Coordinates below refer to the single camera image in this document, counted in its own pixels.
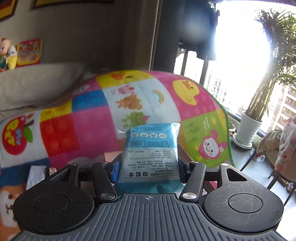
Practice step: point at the baby doll toy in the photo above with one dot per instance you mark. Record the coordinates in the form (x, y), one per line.
(4, 48)

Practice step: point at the colourful cartoon play mat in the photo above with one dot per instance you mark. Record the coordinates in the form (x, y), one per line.
(92, 121)

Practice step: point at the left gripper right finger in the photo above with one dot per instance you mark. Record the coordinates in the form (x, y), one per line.
(193, 176)

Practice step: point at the white pot palm plant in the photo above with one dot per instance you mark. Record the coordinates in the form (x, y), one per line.
(279, 28)

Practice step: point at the pink clothes on chair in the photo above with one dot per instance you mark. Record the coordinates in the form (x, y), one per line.
(283, 143)

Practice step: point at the blue tissue pack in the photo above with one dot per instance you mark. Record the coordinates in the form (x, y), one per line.
(150, 160)

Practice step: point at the banana plush toy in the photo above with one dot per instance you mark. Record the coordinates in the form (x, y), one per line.
(11, 57)

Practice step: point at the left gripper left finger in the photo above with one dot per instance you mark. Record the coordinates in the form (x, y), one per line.
(103, 187)

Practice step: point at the grey sofa cushion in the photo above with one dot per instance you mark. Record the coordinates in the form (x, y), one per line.
(26, 88)

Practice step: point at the gold framed red picture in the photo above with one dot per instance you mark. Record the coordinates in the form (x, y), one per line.
(7, 9)

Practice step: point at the small white figure box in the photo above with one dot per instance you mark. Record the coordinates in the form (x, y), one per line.
(38, 174)

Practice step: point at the red picture book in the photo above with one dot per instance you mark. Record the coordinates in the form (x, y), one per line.
(29, 52)

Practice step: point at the pink cardboard box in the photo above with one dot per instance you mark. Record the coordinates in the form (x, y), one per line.
(111, 157)

